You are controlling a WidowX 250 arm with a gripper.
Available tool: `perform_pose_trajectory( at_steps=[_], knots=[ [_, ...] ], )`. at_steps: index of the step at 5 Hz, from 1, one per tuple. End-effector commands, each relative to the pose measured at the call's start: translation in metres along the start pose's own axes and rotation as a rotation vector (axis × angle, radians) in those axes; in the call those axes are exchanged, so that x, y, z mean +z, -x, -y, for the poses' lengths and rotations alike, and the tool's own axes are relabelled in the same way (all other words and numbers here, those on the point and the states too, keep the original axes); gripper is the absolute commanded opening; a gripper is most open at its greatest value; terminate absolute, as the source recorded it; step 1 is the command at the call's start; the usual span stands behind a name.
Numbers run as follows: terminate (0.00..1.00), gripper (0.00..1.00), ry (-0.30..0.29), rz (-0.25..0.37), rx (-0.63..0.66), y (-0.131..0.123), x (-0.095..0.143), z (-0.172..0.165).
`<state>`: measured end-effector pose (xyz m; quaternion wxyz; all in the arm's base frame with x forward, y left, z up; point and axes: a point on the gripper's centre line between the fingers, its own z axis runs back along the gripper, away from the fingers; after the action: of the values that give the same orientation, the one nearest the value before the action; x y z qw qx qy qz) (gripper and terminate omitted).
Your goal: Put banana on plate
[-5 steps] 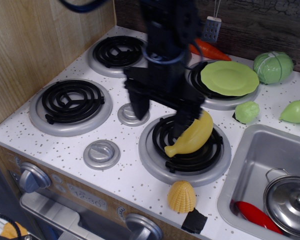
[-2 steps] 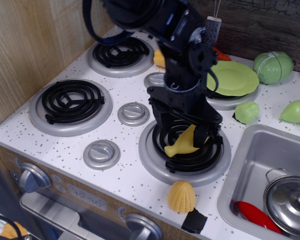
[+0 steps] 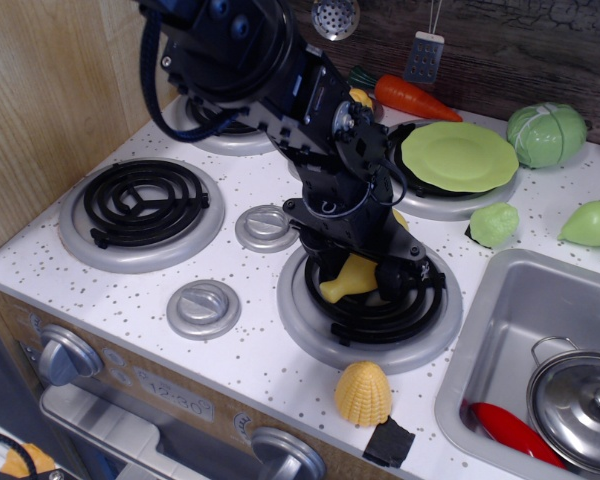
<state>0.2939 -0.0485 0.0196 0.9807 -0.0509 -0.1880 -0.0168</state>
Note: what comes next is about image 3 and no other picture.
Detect right oven dial knob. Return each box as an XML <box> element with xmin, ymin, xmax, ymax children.
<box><xmin>251</xmin><ymin>427</ymin><xmax>327</xmax><ymax>480</ymax></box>

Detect yellow toy on floor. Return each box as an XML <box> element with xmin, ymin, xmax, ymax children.
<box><xmin>0</xmin><ymin>442</ymin><xmax>57</xmax><ymax>479</ymax></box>

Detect green toy plate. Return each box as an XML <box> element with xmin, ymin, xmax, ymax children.
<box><xmin>400</xmin><ymin>122</ymin><xmax>519</xmax><ymax>193</ymax></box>

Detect front silver stove knob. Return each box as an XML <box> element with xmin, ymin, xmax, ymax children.
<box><xmin>166</xmin><ymin>279</ymin><xmax>241</xmax><ymax>341</ymax></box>

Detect stove burner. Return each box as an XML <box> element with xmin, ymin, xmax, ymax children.
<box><xmin>168</xmin><ymin>97</ymin><xmax>275</xmax><ymax>157</ymax></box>
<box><xmin>389</xmin><ymin>121</ymin><xmax>518</xmax><ymax>221</ymax></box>
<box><xmin>277</xmin><ymin>248</ymin><xmax>463</xmax><ymax>374</ymax></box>
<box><xmin>58</xmin><ymin>158</ymin><xmax>225</xmax><ymax>274</ymax></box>

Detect silver sink basin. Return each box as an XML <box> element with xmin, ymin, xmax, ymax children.
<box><xmin>434</xmin><ymin>250</ymin><xmax>600</xmax><ymax>479</ymax></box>

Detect middle silver stove knob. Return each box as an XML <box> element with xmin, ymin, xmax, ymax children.
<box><xmin>235</xmin><ymin>205</ymin><xmax>299</xmax><ymax>253</ymax></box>

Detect red toy utensil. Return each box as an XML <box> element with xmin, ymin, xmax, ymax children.
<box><xmin>470</xmin><ymin>402</ymin><xmax>565</xmax><ymax>469</ymax></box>

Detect yellow toy banana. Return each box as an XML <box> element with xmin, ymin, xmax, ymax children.
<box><xmin>319</xmin><ymin>209</ymin><xmax>410</xmax><ymax>304</ymax></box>

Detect yellow toy corn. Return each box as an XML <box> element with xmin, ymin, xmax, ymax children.
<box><xmin>334</xmin><ymin>361</ymin><xmax>392</xmax><ymax>427</ymax></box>

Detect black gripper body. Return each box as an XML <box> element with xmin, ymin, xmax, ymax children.
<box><xmin>283</xmin><ymin>169</ymin><xmax>426</xmax><ymax>265</ymax></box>

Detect black cable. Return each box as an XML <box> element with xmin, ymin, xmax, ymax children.
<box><xmin>0</xmin><ymin>428</ymin><xmax>39</xmax><ymax>480</ymax></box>

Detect yellow toy bell pepper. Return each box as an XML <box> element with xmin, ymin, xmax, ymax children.
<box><xmin>349</xmin><ymin>88</ymin><xmax>373</xmax><ymax>109</ymax></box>

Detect green toy pear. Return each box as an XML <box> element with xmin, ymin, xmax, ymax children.
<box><xmin>558</xmin><ymin>200</ymin><xmax>600</xmax><ymax>247</ymax></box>

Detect back left stove burner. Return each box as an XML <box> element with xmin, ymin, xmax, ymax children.
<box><xmin>168</xmin><ymin>97</ymin><xmax>275</xmax><ymax>157</ymax></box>

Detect orange toy carrot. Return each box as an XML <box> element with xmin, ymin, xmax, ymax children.
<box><xmin>348</xmin><ymin>66</ymin><xmax>463</xmax><ymax>122</ymax></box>

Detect green toy cabbage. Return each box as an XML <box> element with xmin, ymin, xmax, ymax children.
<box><xmin>506</xmin><ymin>102</ymin><xmax>588</xmax><ymax>169</ymax></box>

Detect black foam block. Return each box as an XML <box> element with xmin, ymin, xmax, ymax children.
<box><xmin>362</xmin><ymin>416</ymin><xmax>416</xmax><ymax>469</ymax></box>

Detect front left stove burner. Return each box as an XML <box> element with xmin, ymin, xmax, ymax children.
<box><xmin>58</xmin><ymin>158</ymin><xmax>225</xmax><ymax>274</ymax></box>

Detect back right stove burner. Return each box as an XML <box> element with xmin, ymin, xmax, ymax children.
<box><xmin>389</xmin><ymin>121</ymin><xmax>518</xmax><ymax>221</ymax></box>

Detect oven dial knob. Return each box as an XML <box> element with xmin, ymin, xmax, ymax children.
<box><xmin>39</xmin><ymin>325</ymin><xmax>104</xmax><ymax>386</ymax></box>
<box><xmin>251</xmin><ymin>427</ymin><xmax>327</xmax><ymax>480</ymax></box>

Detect left oven dial knob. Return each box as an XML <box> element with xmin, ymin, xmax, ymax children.
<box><xmin>39</xmin><ymin>325</ymin><xmax>104</xmax><ymax>386</ymax></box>

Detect silver oven door handle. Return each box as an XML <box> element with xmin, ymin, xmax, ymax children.
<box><xmin>40</xmin><ymin>384</ymin><xmax>202</xmax><ymax>479</ymax></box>

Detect silver stove knob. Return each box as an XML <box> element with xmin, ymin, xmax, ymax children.
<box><xmin>166</xmin><ymin>279</ymin><xmax>241</xmax><ymax>341</ymax></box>
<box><xmin>235</xmin><ymin>205</ymin><xmax>299</xmax><ymax>253</ymax></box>

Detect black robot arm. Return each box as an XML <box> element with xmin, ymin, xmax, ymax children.
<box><xmin>139</xmin><ymin>1</ymin><xmax>426</xmax><ymax>301</ymax></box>

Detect front right stove burner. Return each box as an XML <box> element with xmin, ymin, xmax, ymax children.
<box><xmin>277</xmin><ymin>248</ymin><xmax>463</xmax><ymax>374</ymax></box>

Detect small green toy lettuce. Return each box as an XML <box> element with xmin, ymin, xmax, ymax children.
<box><xmin>468</xmin><ymin>202</ymin><xmax>519</xmax><ymax>248</ymax></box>

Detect hanging silver strainer ladle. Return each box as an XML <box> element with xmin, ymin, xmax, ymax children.
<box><xmin>311</xmin><ymin>0</ymin><xmax>360</xmax><ymax>41</ymax></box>

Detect steel pot with lid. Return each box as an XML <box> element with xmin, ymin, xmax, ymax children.
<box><xmin>526</xmin><ymin>336</ymin><xmax>600</xmax><ymax>476</ymax></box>

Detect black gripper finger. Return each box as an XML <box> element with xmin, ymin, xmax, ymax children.
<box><xmin>375</xmin><ymin>259</ymin><xmax>429</xmax><ymax>302</ymax></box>
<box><xmin>300</xmin><ymin>234</ymin><xmax>350</xmax><ymax>303</ymax></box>

